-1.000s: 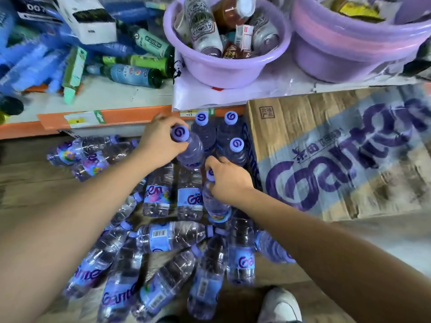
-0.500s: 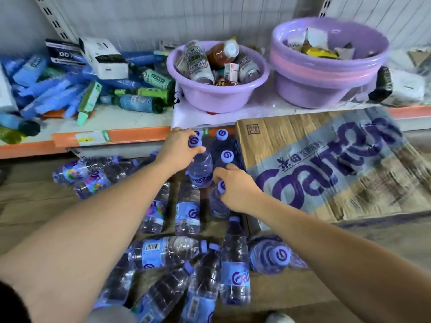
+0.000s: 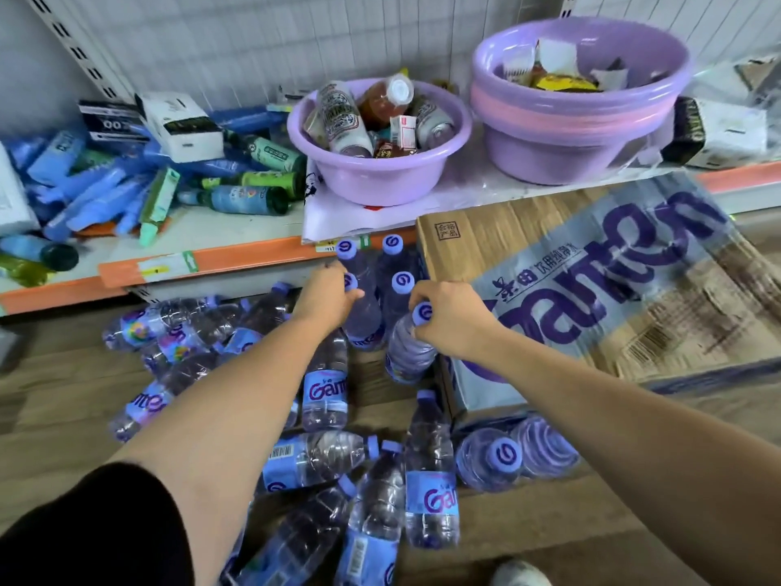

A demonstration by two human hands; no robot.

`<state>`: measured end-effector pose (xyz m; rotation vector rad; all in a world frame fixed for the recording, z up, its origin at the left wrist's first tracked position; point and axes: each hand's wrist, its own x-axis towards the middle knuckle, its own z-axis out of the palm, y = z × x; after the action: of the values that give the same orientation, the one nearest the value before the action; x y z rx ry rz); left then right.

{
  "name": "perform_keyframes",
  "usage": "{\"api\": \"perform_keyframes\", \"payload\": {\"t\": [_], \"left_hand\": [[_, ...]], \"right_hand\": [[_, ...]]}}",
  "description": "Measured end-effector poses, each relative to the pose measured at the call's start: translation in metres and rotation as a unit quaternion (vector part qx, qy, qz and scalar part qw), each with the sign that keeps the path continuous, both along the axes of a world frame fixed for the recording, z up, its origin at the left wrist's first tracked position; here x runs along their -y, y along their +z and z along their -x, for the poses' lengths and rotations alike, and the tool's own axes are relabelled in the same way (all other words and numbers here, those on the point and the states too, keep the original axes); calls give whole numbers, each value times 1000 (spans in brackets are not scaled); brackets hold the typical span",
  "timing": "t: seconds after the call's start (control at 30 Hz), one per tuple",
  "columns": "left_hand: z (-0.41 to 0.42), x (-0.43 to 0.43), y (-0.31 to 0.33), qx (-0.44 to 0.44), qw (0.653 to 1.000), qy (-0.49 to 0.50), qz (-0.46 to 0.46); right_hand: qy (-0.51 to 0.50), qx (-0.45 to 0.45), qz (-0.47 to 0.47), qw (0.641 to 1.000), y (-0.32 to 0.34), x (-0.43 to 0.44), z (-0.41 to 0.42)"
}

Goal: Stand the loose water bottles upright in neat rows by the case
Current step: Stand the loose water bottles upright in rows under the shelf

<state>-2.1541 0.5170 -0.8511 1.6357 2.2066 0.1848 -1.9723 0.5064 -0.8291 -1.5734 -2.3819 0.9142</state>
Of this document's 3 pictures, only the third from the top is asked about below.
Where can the yellow green bottle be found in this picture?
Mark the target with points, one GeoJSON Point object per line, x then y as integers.
{"type": "Point", "coordinates": [24, 271]}

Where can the dark bottle mint label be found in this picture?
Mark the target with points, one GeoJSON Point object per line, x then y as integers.
{"type": "Point", "coordinates": [274, 155]}

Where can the pile of blue tubes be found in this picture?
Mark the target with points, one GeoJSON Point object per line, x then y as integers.
{"type": "Point", "coordinates": [79, 189]}

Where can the orange flat packet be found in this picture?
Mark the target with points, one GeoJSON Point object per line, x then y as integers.
{"type": "Point", "coordinates": [97, 230]}

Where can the person's left hand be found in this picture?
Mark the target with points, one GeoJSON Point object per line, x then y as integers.
{"type": "Point", "coordinates": [326, 299]}

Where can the small white red box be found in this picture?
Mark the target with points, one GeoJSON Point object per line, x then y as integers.
{"type": "Point", "coordinates": [403, 131]}

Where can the silver patterned can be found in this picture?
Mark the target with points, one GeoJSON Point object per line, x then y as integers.
{"type": "Point", "coordinates": [433, 125]}

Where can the white printed carton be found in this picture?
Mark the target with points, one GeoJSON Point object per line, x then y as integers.
{"type": "Point", "coordinates": [12, 201]}

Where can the person's right hand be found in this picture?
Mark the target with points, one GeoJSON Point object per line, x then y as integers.
{"type": "Point", "coordinates": [454, 317]}

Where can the brown carton purple print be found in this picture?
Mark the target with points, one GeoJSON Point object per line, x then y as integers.
{"type": "Point", "coordinates": [488, 237]}

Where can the person's left forearm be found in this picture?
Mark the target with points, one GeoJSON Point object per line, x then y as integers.
{"type": "Point", "coordinates": [232, 421]}

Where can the small white yellow price label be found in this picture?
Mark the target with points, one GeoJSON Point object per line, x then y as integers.
{"type": "Point", "coordinates": [326, 245]}

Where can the water bottle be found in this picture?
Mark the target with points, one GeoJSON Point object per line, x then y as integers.
{"type": "Point", "coordinates": [366, 326]}
{"type": "Point", "coordinates": [406, 353]}

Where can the black white packet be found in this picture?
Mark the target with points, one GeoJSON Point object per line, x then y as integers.
{"type": "Point", "coordinates": [726, 131]}

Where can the green white slim box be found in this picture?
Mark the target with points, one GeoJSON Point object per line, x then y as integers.
{"type": "Point", "coordinates": [160, 201]}

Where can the white orange-edged store shelf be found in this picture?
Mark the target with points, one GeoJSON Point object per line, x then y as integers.
{"type": "Point", "coordinates": [201, 231]}

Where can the dark bottle green label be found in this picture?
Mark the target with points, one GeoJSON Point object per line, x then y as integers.
{"type": "Point", "coordinates": [268, 179]}

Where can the price label green arrow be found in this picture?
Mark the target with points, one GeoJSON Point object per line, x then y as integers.
{"type": "Point", "coordinates": [165, 267]}

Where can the pink plastic basin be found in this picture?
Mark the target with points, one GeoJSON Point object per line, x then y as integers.
{"type": "Point", "coordinates": [549, 118]}

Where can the person's black left sleeve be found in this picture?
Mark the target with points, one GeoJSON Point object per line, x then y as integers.
{"type": "Point", "coordinates": [91, 530]}

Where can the dark bottle blue label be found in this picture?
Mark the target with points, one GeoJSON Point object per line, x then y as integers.
{"type": "Point", "coordinates": [244, 200]}

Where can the yellow snack packet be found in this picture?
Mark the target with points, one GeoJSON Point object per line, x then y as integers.
{"type": "Point", "coordinates": [564, 84]}

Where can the pile of water bottles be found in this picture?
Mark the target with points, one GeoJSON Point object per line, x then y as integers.
{"type": "Point", "coordinates": [430, 457]}

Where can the small purple plastic basin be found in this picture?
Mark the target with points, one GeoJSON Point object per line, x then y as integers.
{"type": "Point", "coordinates": [378, 183]}

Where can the blue bottle dark cap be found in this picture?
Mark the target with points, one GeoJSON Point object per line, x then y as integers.
{"type": "Point", "coordinates": [30, 247]}

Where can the white paper packet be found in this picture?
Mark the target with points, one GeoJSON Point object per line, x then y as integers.
{"type": "Point", "coordinates": [555, 54]}
{"type": "Point", "coordinates": [518, 60]}

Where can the small brown packet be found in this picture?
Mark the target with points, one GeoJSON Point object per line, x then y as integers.
{"type": "Point", "coordinates": [390, 150]}

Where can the person's right forearm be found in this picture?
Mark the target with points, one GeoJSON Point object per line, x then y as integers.
{"type": "Point", "coordinates": [640, 457]}

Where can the brown drink bottle white cap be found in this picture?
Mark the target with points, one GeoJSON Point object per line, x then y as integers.
{"type": "Point", "coordinates": [381, 100]}

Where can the person's white shoe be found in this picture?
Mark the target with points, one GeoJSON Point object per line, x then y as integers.
{"type": "Point", "coordinates": [518, 576]}

